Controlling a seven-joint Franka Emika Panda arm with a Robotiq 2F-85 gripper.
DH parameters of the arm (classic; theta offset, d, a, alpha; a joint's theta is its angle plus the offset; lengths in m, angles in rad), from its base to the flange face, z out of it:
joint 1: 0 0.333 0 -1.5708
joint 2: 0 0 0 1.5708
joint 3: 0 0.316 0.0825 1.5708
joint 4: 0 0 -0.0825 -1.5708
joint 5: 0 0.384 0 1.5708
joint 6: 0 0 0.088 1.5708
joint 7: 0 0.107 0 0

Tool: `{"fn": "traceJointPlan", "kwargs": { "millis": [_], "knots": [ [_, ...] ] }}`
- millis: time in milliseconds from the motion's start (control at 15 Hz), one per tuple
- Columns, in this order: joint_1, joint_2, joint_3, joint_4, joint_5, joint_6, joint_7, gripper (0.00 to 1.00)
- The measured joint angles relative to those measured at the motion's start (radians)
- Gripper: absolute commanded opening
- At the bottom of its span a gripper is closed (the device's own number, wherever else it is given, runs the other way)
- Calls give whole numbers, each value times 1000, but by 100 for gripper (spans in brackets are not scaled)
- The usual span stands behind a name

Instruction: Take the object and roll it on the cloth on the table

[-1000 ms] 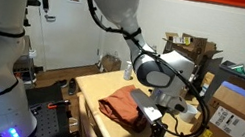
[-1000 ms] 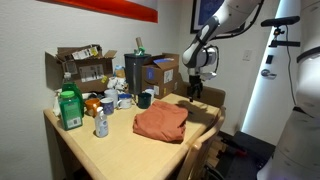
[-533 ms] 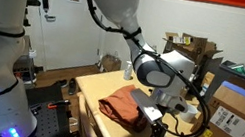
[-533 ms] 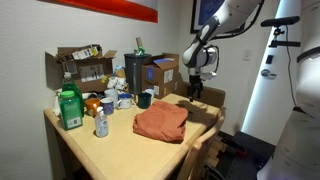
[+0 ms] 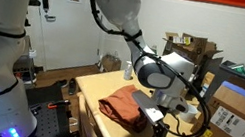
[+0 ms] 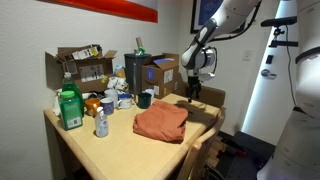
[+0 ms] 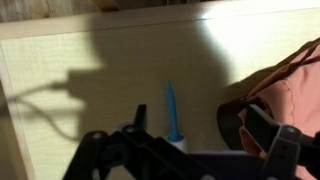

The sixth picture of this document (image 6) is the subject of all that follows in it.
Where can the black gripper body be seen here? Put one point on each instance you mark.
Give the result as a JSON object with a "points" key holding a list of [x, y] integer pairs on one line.
{"points": [[194, 85]]}

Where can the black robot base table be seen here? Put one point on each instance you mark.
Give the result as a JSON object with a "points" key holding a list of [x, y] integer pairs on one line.
{"points": [[253, 146]]}

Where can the orange folded cloth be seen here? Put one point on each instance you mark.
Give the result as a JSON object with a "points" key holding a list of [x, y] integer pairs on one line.
{"points": [[161, 121]]}

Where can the brown chair back panel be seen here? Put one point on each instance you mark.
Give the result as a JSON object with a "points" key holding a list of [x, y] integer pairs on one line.
{"points": [[210, 95]]}

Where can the cardboard box with blue tape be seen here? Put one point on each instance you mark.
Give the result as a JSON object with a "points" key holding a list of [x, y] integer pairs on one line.
{"points": [[160, 78]]}

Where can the small white cup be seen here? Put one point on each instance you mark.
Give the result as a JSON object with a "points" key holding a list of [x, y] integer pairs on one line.
{"points": [[150, 91]]}

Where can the dark green mug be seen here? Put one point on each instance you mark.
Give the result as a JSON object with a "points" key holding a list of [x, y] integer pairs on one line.
{"points": [[144, 101]]}

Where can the light wooden chair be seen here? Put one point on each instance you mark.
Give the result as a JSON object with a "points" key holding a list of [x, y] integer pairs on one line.
{"points": [[200, 146]]}

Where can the dark grey trash bin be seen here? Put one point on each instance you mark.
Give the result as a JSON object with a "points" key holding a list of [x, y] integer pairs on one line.
{"points": [[133, 73]]}

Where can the green item in bin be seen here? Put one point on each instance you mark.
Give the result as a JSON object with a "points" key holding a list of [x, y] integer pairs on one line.
{"points": [[141, 51]]}

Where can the white mug with blue rim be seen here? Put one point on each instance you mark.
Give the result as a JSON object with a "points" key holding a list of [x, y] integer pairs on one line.
{"points": [[125, 101]]}

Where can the brown cardboard tube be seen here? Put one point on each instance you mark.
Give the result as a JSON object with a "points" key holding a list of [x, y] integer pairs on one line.
{"points": [[139, 42]]}

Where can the white door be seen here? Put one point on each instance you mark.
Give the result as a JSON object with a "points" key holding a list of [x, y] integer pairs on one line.
{"points": [[266, 106]]}

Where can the black framed blue picture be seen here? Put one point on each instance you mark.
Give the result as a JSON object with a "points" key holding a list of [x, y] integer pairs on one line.
{"points": [[200, 13]]}

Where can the white crumpled plastic bags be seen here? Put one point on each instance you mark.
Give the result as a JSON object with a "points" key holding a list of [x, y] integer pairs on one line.
{"points": [[116, 82]]}

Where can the blue and brown package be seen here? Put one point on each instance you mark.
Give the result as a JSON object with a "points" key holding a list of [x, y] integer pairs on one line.
{"points": [[119, 70]]}

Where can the pale grey mug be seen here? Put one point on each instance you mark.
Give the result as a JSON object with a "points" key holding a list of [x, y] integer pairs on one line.
{"points": [[112, 94]]}

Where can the black door lock pad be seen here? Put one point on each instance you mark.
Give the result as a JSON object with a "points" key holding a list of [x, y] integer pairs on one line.
{"points": [[269, 59]]}

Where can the blue patterned mug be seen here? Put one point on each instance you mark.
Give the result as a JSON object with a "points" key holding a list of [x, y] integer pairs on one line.
{"points": [[107, 106]]}

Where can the clear hand sanitizer bottle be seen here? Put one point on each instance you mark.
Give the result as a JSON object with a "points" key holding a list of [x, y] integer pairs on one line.
{"points": [[101, 125]]}

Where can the orange mug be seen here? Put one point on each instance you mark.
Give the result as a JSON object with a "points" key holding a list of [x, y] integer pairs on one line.
{"points": [[91, 106]]}

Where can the large open cardboard box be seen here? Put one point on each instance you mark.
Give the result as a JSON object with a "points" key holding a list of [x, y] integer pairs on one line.
{"points": [[90, 71]]}

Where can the green bottle with white cap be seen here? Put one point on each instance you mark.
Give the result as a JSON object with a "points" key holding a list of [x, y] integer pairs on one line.
{"points": [[71, 87]]}

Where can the green jar with green lid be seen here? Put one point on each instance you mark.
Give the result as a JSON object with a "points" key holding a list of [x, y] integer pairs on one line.
{"points": [[70, 111]]}

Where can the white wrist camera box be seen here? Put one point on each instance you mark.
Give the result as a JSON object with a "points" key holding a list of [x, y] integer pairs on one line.
{"points": [[207, 76]]}

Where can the white light switch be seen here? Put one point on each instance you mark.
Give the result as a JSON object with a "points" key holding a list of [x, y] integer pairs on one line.
{"points": [[247, 55]]}

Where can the small white wall thermostat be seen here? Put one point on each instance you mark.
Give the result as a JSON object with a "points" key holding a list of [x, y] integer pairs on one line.
{"points": [[254, 21]]}

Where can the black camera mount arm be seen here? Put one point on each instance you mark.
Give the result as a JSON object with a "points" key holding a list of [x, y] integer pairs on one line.
{"points": [[283, 43]]}

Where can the black bar camera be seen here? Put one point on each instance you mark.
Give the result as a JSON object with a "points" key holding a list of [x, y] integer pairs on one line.
{"points": [[278, 21]]}

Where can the red wall banner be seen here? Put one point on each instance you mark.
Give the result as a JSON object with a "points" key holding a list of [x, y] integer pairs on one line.
{"points": [[110, 7]]}

